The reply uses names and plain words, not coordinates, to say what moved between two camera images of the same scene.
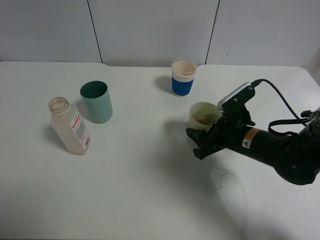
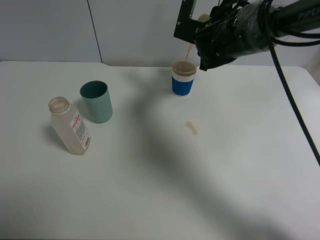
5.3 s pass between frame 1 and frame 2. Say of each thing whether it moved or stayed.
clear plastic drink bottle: stayed
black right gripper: moved
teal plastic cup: stayed
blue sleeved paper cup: stayed
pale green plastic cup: moved
